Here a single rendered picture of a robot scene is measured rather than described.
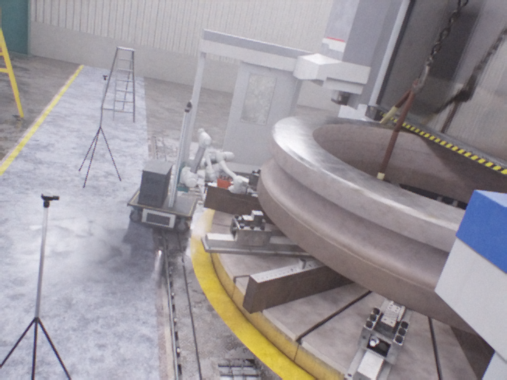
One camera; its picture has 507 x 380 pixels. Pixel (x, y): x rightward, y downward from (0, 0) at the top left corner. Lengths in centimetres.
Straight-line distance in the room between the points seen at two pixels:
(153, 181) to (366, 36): 460
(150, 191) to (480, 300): 536
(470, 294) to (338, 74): 712
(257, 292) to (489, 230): 331
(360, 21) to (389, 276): 519
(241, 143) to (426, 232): 596
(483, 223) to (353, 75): 718
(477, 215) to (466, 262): 16
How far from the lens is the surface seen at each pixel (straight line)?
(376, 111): 980
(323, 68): 843
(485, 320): 165
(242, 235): 564
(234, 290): 541
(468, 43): 844
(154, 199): 656
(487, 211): 163
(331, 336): 490
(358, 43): 871
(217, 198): 679
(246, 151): 982
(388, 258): 474
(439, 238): 447
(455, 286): 173
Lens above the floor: 305
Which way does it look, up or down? 20 degrees down
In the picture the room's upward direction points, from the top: 13 degrees clockwise
